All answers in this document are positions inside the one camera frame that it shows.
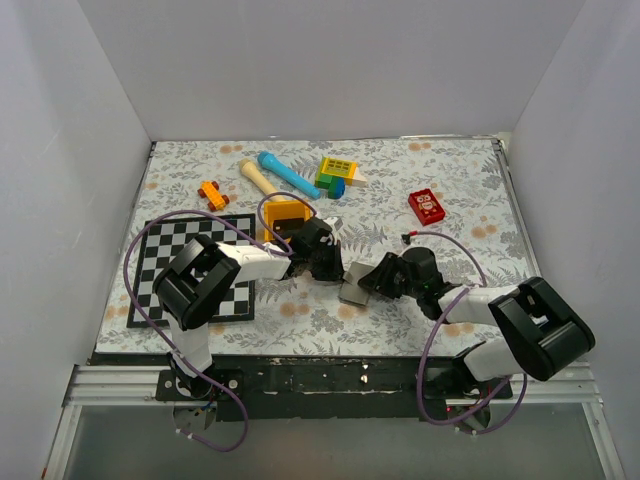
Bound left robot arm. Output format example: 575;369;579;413
152;216;344;400

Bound aluminium frame rail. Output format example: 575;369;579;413
42;362;626;479

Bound red owl block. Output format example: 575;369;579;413
408;189;446;226

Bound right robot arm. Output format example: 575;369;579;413
358;247;596;398

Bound orange toy car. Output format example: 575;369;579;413
197;181;230;212

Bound remaining black card in bin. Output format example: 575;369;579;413
272;218;305;238

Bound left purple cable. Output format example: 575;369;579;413
122;192;314;454

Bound colourful block house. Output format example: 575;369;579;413
314;157;368;199

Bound cream wooden pin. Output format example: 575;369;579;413
239;158;286;202

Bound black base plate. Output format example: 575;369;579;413
88;354;512;421

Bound black white chessboard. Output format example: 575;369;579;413
125;213;257;330

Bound yellow toy bin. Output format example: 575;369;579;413
263;200;312;230

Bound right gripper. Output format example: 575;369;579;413
357;252;422;299

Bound grey card holder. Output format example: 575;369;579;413
338;262;374;307

